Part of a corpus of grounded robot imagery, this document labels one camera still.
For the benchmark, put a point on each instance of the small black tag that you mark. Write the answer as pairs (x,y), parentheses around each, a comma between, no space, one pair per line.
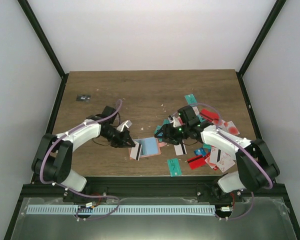
(83,98)

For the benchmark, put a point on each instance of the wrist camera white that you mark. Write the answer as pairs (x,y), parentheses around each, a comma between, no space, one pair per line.
(124,125)
(174,121)

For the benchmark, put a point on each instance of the white stripe card right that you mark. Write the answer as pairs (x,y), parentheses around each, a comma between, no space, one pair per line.
(180,149)

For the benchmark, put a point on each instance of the dark blue card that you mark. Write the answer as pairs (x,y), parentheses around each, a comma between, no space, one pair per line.
(200,151)

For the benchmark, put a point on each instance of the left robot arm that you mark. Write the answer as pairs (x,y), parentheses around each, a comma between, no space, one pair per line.
(53,159)

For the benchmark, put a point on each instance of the left frame post black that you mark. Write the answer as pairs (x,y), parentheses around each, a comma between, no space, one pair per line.
(36,26)

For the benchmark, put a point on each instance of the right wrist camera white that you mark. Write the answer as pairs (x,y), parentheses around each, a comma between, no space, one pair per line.
(174,121)

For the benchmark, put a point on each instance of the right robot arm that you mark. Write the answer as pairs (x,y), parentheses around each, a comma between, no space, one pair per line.
(256,167)

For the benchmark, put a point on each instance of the red card black stripe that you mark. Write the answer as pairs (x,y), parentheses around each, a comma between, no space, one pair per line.
(196,162)

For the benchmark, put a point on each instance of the frame post black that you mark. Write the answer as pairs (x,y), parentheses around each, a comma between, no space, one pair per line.
(265,29)
(36,26)

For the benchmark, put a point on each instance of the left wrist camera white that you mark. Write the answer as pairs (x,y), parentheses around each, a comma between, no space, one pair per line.
(124,125)

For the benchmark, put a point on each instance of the black aluminium front rail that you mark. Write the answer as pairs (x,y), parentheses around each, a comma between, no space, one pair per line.
(144,186)

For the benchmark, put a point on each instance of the red card top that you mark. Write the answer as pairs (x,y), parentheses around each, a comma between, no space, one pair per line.
(208,115)

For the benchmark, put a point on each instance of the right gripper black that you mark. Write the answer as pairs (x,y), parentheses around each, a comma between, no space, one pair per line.
(166,135)

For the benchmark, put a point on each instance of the teal card far top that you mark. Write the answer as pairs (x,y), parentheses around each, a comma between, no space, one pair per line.
(190,99)

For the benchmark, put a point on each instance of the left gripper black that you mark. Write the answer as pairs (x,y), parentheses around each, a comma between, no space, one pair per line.
(122,142)

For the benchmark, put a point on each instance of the right frame post black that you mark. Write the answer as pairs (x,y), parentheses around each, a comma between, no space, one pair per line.
(265,29)

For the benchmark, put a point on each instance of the white floral card bottom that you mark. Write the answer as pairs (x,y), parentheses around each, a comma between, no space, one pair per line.
(225,162)

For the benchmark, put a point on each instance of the teal VIP card front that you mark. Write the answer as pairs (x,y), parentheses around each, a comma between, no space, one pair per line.
(174,167)

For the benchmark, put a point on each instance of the pink leather card holder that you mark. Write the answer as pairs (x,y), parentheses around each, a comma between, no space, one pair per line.
(150,147)

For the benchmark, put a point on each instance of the white card magnetic stripe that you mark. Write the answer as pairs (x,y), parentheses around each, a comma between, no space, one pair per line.
(135,151)

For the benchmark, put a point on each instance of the light blue slotted strip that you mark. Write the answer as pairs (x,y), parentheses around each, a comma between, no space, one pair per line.
(142,210)

